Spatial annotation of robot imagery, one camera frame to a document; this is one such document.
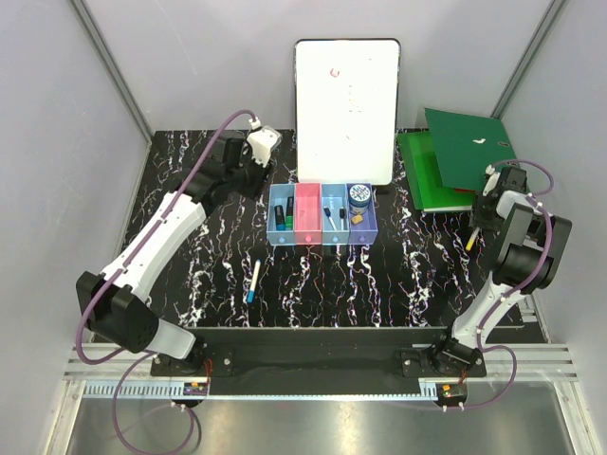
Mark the yellow capped white marker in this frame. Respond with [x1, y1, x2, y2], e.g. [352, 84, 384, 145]
[466, 228, 479, 251]

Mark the green capped black highlighter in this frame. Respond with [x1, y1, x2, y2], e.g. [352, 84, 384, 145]
[285, 196, 294, 230]

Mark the blue capped black highlighter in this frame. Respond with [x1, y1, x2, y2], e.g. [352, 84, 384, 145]
[274, 205, 285, 231]

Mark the pink plastic bin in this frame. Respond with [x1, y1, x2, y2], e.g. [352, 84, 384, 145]
[294, 183, 322, 246]

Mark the light blue bin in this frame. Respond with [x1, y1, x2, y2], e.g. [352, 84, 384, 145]
[267, 184, 296, 246]
[321, 183, 350, 246]

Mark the blue capped white marker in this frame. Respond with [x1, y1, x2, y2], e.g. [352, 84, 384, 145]
[323, 207, 337, 230]

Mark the blue ink bottle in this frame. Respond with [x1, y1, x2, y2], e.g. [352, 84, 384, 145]
[348, 184, 373, 214]

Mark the cyan capped white marker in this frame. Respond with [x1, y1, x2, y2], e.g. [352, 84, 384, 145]
[246, 260, 262, 304]

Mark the purple plastic bin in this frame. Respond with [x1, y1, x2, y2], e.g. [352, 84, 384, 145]
[346, 183, 378, 246]

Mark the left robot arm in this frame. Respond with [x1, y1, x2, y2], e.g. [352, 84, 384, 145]
[76, 126, 282, 375]

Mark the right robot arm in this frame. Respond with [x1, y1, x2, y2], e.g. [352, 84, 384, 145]
[430, 159, 573, 376]

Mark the white dry-erase board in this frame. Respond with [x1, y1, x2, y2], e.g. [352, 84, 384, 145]
[294, 38, 401, 186]

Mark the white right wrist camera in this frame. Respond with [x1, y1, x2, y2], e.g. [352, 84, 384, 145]
[482, 165, 500, 197]

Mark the dark green ring binder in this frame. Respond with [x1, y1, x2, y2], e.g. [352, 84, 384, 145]
[425, 108, 516, 195]

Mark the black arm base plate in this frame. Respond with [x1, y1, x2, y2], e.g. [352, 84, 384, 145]
[150, 327, 487, 397]

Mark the grey slotted cable duct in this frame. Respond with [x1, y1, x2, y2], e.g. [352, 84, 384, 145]
[83, 380, 209, 400]

